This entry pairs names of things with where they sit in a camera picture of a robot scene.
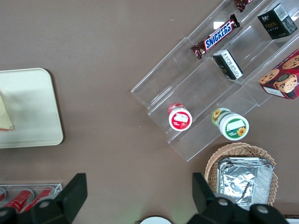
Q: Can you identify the light tan wicker basket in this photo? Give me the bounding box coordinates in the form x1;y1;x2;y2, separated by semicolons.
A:
204;143;279;209

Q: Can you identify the small black carton box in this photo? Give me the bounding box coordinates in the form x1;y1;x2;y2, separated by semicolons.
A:
256;2;299;40
212;49;243;81

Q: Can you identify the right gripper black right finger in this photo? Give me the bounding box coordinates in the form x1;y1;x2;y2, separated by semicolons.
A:
191;172;249;224

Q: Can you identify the clear acrylic bottle rack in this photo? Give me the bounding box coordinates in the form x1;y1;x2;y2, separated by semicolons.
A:
0;183;63;210

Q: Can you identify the green sunflower lid cup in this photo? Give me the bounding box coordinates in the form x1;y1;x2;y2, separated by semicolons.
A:
211;107;249;141

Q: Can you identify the white rectangular snack tray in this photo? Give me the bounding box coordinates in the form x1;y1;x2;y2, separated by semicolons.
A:
283;212;299;224

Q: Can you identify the red strawberry lid cup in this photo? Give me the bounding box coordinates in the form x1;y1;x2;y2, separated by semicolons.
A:
168;103;193;132

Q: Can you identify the beige plastic serving tray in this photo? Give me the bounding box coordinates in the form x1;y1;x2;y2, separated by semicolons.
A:
0;67;64;149

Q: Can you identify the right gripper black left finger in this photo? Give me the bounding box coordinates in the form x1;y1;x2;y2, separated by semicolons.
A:
30;172;88;224

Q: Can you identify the aluminium foil container stack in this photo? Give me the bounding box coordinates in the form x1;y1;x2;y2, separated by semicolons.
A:
217;157;274;212

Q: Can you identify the clear acrylic stepped display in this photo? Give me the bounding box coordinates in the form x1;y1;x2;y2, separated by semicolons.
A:
130;0;299;163

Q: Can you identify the Snickers chocolate bar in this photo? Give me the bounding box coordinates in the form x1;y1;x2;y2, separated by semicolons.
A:
233;0;255;13
191;14;241;60

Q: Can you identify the triangular sandwich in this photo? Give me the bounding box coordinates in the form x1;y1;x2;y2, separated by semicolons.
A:
0;93;15;132

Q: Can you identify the red chocolate cookie box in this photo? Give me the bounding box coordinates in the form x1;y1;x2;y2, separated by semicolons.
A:
258;48;299;100

